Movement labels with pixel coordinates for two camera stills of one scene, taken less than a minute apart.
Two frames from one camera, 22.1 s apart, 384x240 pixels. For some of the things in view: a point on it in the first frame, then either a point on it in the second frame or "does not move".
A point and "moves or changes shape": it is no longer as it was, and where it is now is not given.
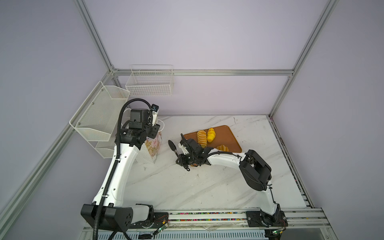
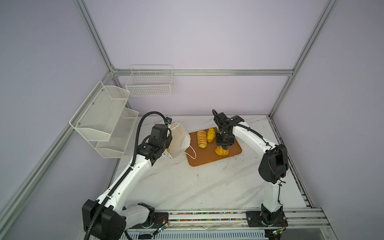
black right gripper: x=180 y=159 -> x=230 y=141
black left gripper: x=154 y=131 -> x=168 y=141
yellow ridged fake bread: x=202 y=138 does not move
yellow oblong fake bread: x=211 y=135 does not move
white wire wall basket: x=153 y=80 does not move
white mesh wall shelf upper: x=95 y=119 does not move
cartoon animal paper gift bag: x=153 y=145 moves or changes shape
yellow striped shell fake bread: x=223 y=148 does not move
